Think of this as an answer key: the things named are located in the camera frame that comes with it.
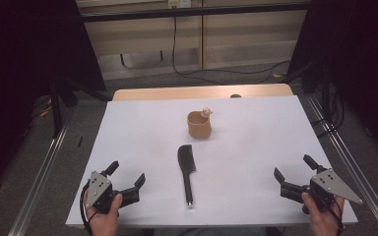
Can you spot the person's left hand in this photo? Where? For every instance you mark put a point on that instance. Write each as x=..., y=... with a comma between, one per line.
x=105, y=223

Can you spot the small dark round object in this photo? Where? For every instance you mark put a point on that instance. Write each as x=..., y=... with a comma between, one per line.
x=235, y=96

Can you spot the black comb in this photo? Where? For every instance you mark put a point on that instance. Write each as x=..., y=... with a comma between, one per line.
x=186, y=164

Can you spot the aluminium floor rail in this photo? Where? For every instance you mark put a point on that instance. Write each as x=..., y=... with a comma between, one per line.
x=37, y=183
x=354, y=164

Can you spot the wooden table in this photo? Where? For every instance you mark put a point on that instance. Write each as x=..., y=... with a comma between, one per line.
x=177, y=92

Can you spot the brown cup with small figure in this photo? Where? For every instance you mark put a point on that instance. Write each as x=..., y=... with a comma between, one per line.
x=198, y=126

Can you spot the person's right hand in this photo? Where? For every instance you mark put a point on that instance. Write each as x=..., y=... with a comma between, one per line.
x=325, y=223

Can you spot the black curtain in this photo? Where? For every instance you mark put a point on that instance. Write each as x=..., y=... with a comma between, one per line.
x=364, y=65
x=19, y=82

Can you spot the white wall socket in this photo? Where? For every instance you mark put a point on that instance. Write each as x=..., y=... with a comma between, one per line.
x=179, y=3

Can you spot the small black stick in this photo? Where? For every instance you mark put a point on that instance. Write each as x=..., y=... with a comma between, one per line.
x=80, y=141

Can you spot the black metal stand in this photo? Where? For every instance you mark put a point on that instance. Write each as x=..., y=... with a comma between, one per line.
x=326, y=95
x=56, y=111

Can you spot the white table cover sheet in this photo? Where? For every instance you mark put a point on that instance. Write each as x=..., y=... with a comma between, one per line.
x=242, y=164

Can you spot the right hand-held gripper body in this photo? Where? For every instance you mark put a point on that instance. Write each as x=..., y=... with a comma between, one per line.
x=328, y=185

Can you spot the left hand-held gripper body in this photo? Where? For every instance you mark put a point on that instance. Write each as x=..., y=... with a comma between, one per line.
x=102, y=196

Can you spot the black horizontal bar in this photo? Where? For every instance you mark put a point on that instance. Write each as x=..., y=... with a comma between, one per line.
x=193, y=11

